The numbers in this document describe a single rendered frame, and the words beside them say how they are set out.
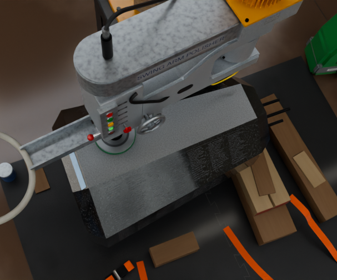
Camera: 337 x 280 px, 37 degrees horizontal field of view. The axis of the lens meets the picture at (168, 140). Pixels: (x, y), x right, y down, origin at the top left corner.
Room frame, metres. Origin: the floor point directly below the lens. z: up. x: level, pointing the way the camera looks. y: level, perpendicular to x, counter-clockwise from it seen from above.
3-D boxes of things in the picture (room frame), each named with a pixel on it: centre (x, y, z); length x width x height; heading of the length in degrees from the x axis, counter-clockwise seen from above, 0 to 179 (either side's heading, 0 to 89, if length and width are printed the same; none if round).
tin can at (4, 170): (0.78, 1.01, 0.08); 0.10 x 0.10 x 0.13
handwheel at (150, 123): (0.89, 0.11, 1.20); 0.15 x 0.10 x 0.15; 130
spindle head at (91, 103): (0.96, 0.22, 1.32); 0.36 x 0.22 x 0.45; 130
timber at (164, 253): (0.50, -0.17, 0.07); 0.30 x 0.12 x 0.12; 122
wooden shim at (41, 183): (0.82, 0.83, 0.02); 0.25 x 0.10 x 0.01; 34
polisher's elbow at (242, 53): (1.33, -0.22, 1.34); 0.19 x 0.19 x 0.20
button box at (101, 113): (0.77, 0.26, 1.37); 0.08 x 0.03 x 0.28; 130
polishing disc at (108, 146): (0.91, 0.28, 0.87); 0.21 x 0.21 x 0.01
